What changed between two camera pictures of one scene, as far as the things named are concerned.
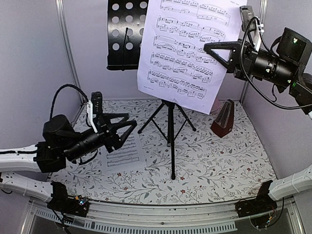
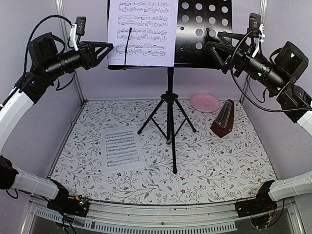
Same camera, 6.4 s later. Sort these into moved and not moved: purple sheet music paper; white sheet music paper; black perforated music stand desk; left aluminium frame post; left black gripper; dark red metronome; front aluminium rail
Moved: black perforated music stand desk; left black gripper; purple sheet music paper
Not moved: left aluminium frame post; white sheet music paper; front aluminium rail; dark red metronome
